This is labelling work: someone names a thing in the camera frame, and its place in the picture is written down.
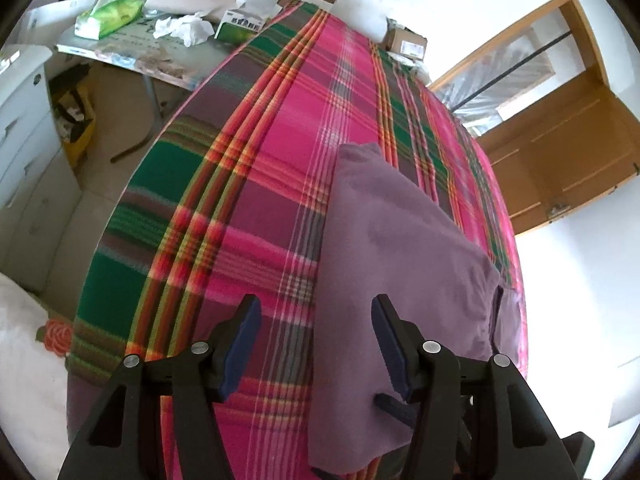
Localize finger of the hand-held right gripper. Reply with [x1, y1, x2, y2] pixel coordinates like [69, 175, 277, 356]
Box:
[374, 393, 417, 431]

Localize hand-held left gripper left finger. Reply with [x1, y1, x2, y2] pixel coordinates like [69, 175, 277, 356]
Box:
[57, 294, 263, 480]

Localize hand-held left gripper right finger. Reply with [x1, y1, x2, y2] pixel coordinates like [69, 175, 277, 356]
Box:
[371, 294, 576, 480]

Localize purple fleece pants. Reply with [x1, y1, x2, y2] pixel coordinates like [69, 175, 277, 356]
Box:
[307, 142, 521, 479]

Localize plaid bed sheet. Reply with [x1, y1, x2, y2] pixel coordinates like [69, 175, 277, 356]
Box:
[65, 2, 526, 480]

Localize rose printed white cloth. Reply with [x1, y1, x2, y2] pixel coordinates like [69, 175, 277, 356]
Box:
[0, 272, 76, 461]

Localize wooden door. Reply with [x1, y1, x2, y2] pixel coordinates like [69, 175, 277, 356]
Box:
[482, 77, 640, 236]

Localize yellow bin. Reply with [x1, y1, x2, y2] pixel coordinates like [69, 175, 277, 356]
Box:
[52, 82, 96, 164]

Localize clear plastic door curtain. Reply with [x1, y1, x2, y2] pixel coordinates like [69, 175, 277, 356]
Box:
[430, 0, 609, 136]

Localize white drawer cabinet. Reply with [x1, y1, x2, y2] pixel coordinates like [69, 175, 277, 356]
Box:
[0, 45, 86, 292]

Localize printed top folding table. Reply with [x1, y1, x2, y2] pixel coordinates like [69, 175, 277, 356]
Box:
[55, 20, 237, 164]

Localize black curtain strip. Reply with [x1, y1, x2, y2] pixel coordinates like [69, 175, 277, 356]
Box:
[452, 32, 571, 111]

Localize labelled cardboard box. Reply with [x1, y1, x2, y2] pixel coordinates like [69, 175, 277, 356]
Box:
[385, 25, 430, 61]

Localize crumpled white tissue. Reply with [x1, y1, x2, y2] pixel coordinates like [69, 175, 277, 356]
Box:
[152, 12, 214, 47]

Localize green medicine box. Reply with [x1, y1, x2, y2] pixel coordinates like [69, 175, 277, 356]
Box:
[215, 0, 281, 44]

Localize green tissue pack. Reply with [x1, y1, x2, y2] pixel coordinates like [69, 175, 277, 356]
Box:
[75, 0, 145, 40]

